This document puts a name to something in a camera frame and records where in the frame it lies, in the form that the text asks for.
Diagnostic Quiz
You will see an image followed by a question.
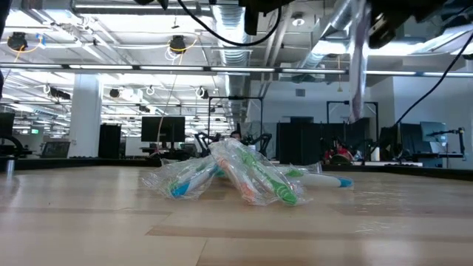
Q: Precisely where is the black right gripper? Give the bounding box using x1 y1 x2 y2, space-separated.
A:
367 0 449 50

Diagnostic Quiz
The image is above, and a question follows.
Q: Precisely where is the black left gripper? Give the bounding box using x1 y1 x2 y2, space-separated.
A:
237 0 297 36

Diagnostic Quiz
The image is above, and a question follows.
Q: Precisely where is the white blue-tipped toothbrush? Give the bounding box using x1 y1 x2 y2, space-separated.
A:
301 172 355 189

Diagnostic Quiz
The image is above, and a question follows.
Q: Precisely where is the green toothbrush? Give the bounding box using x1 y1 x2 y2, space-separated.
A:
228 138 310 207
142 157 208 200

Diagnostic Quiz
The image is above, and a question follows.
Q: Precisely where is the long ceiling light bar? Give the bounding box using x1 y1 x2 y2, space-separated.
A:
0 63 473 78

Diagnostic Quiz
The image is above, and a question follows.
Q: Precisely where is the grey blue monitor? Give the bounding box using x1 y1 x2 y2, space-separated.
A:
420 120 448 154

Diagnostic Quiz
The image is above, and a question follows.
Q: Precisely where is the black computer monitor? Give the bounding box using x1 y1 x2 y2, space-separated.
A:
379 123 422 156
140 116 186 143
0 112 16 140

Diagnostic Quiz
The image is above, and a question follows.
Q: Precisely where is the black boom stand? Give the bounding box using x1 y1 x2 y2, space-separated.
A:
424 126 467 160

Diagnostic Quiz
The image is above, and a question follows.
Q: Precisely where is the orange wrapped toothbrush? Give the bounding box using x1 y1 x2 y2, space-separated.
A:
208 142 262 206

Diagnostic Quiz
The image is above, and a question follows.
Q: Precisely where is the black cabinet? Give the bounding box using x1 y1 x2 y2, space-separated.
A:
98 123 122 159

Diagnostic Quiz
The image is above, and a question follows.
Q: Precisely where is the white round column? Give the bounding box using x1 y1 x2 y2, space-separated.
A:
68 73 103 159

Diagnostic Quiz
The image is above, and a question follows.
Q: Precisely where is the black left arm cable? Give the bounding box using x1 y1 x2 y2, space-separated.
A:
176 0 284 49

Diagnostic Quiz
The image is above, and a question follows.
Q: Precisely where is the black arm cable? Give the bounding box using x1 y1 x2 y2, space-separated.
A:
393 32 473 126
176 0 284 49

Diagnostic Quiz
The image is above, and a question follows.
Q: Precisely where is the smooth silver ventilation duct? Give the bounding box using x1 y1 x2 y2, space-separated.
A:
301 0 370 69

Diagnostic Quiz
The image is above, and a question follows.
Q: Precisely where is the ribbed silver ventilation duct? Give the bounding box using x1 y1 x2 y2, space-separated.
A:
211 0 253 119

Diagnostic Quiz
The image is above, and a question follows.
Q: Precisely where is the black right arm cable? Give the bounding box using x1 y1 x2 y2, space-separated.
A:
393 32 473 126

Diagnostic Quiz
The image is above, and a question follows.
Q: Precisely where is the yellow hanging cord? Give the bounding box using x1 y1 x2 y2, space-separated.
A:
336 55 344 93

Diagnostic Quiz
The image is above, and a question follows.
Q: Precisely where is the black ceiling camera yellow cable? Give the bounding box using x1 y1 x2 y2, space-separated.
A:
169 35 188 55
7 31 29 52

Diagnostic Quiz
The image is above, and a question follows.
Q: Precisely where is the black gantry frame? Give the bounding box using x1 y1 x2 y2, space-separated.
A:
326 99 380 149
207 95 264 156

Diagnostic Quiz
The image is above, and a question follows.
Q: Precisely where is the black partition wall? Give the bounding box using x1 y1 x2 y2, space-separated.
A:
276 117 370 166

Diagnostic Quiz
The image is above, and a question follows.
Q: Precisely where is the black aluminium table frame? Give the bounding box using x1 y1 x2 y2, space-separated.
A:
0 154 473 182

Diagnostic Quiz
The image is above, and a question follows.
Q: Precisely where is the grey metal post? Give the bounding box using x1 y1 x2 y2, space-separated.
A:
4 155 16 177

